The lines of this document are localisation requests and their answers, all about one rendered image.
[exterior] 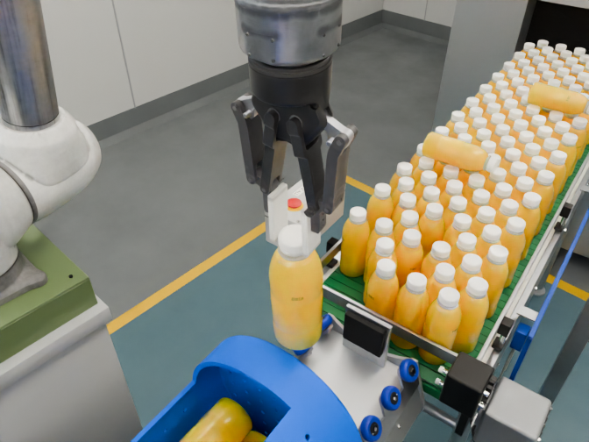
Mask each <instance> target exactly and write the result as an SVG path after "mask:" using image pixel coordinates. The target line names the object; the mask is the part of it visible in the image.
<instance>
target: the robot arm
mask: <svg viewBox="0 0 589 442"><path fill-rule="evenodd" d="M234 2H235V12H236V20H237V30H238V44H239V47H240V49H241V50H242V51H243V53H245V54H246V55H247V56H248V66H249V76H250V87H251V91H252V93H253V94H251V93H249V92H247V93H245V94H244V95H242V96H241V97H240V98H238V99H237V100H236V101H234V102H233V103H231V109H232V111H233V114H234V116H235V118H236V120H237V122H238V129H239V135H240V141H241V146H242V152H243V158H244V164H245V174H246V179H247V181H248V182H249V183H250V184H254V183H256V184H258V185H259V187H260V190H261V191H262V193H263V201H264V202H263V203H264V210H265V212H267V213H268V216H269V234H270V241H272V242H273V243H274V242H276V241H277V240H278V235H279V232H280V230H281V229H282V228H283V227H285V226H287V225H288V220H287V184H286V183H284V182H283V183H281V184H280V185H279V183H280V182H281V181H282V180H283V179H284V178H285V177H283V178H282V179H281V177H282V170H283V165H284V159H285V153H286V148H287V142H288V143H290V144H291V145H292V148H293V152H294V156H295V157H297V158H298V161H299V166H300V171H301V176H302V184H303V188H304V193H305V197H306V202H307V204H306V205H305V206H304V207H303V208H302V209H301V215H302V256H304V257H307V258H308V257H309V256H310V255H311V254H312V253H313V251H314V250H315V249H316V248H317V247H318V246H319V244H320V243H321V230H322V229H323V228H324V227H325V225H326V214H327V215H330V214H331V213H332V212H333V211H334V210H335V209H336V208H337V207H338V206H339V204H340V203H341V202H342V201H343V200H344V190H345V183H346V175H347V168H348V160H349V153H350V146H351V143H352V141H353V140H354V139H355V137H356V136H357V134H358V129H357V127H356V126H355V125H348V126H347V127H345V126H343V125H342V124H341V123H339V122H338V121H337V120H336V119H334V118H333V110H332V109H331V107H330V90H331V80H332V54H333V53H334V52H335V51H336V50H337V49H338V48H339V46H340V43H341V33H342V12H343V0H234ZM261 119H262V120H261ZM262 121H263V124H264V134H263V127H262ZM323 130H325V131H326V132H327V133H328V138H327V140H328V141H327V142H326V145H327V146H329V147H330V148H329V150H328V152H327V157H326V167H325V173H324V168H323V157H322V152H321V145H322V143H323V140H322V134H321V132H322V131H323ZM101 160H102V154H101V149H100V146H99V143H98V141H97V139H96V137H95V135H94V134H93V132H92V131H91V130H90V129H89V128H88V127H87V126H86V125H84V124H83V123H81V122H79V121H77V120H75V119H74V118H73V116H72V115H71V114H70V113H68V112H67V111H66V110H64V109H63V108H61V107H60V106H59V105H58V102H57V96H56V91H55V86H54V80H53V71H52V65H51V60H50V54H49V49H48V44H47V38H46V28H45V23H44V18H43V12H42V7H41V2H40V0H0V306H2V305H3V304H5V303H7V302H9V301H11V300H13V299H14V298H16V297H18V296H21V295H23V294H24V293H25V292H27V291H29V290H32V289H36V288H39V287H42V286H44V285H45V284H46V283H47V281H48V278H47V276H46V273H45V272H43V271H41V270H39V269H37V268H36V267H35V266H33V264H32V263H31V262H30V261H29V260H28V259H27V258H26V257H25V256H24V255H23V254H22V253H21V252H20V251H19V249H18V247H17V243H18V242H19V240H21V238H22V237H23V235H24V234H25V232H26V231H27V230H28V228H29V227H30V226H31V225H32V224H33V223H35V222H37V221H38V220H40V219H41V218H43V217H46V216H47V215H49V214H51V213H52V212H54V211H55V210H57V209H59V208H60V207H61V206H62V205H64V204H65V203H67V202H68V201H70V200H71V199H72V198H74V197H75V196H76V195H78V194H79V193H80V192H81V191H83V190H84V189H85V188H86V187H87V186H88V185H89V183H90V182H91V181H92V180H93V178H94V177H95V175H96V172H97V171H98V168H99V167H100V164H101ZM256 166H257V167H256Z"/></svg>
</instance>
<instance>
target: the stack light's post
mask: <svg viewBox="0 0 589 442"><path fill-rule="evenodd" d="M588 341H589V297H588V299H587V301H586V302H585V305H584V307H583V309H582V311H581V312H580V314H579V316H578V319H577V320H576V322H575V324H574V326H573V327H572V329H571V332H570V334H569V336H568V338H567V339H566V341H565V342H564V345H563V347H562V349H561V351H560V353H559V355H558V356H557V358H556V360H555V362H554V364H553V366H552V368H551V370H550V372H549V374H548V375H547V377H546V379H545V381H544V383H543V385H542V387H541V389H540V391H539V393H538V394H539V395H541V396H544V397H546V398H548V399H549V400H551V406H552V404H553V403H554V401H555V400H556V398H557V395H558V394H559V392H560V390H561V388H562V387H563V386H564V383H565V382H566V380H567V378H568V376H569V375H570V373H571V371H572V369H573V368H574V366H575V364H576V362H577V361H578V358H579V356H580V355H581V353H582V352H583V350H584V349H585V346H586V344H587V343H588Z"/></svg>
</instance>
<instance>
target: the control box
mask: <svg viewBox="0 0 589 442"><path fill-rule="evenodd" d="M299 190H300V191H301V192H300V191H299ZM297 191H299V192H298V193H297ZM299 193H300V194H299ZM296 194H297V195H296ZM290 198H298V199H300V200H301V201H302V205H301V206H300V207H298V208H290V207H287V220H288V225H302V215H301V209H302V208H303V207H304V206H305V205H306V204H307V202H306V197H305V193H304V188H303V184H302V180H300V181H299V182H297V183H296V184H295V185H294V186H293V187H292V188H291V189H289V190H288V191H287V199H290ZM343 214H344V200H343V201H342V202H341V203H340V204H339V206H338V207H337V208H336V209H335V210H334V211H333V212H332V213H331V214H330V215H327V214H326V225H325V227H324V228H323V229H322V230H321V235H322V234H324V233H325V232H326V231H327V230H328V229H329V228H330V227H331V226H332V225H333V224H334V223H335V222H336V221H337V220H338V219H339V218H341V217H342V216H343ZM265 220H266V241H268V242H270V243H272V244H274V245H276V246H278V245H279V242H278V240H277V241H276V242H274V243H273V242H272V241H270V234H269V216H268V213H267V212H265Z"/></svg>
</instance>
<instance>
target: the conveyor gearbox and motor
mask: <svg viewBox="0 0 589 442"><path fill-rule="evenodd" d="M484 405H485V406H484V408H483V409H481V408H480V407H478V408H477V410H476V412H477V413H478V414H477V415H476V416H475V418H474V419H471V420H470V424H471V436H472V439H471V442H540V440H541V438H540V437H541V435H542V434H543V428H544V426H545V423H546V421H547V419H548V415H549V414H550V412H551V410H552V406H551V400H549V399H548V398H546V397H544V396H541V395H539V394H537V393H536V392H534V391H532V390H530V389H527V388H525V387H523V386H522V385H520V384H518V383H517V382H515V381H512V380H510V379H508V378H507V377H504V376H502V377H501V378H500V380H499V382H496V383H495V386H494V388H493V390H492V393H491V395H490V397H489V399H488V401H487V403H486V404H485V403H484Z"/></svg>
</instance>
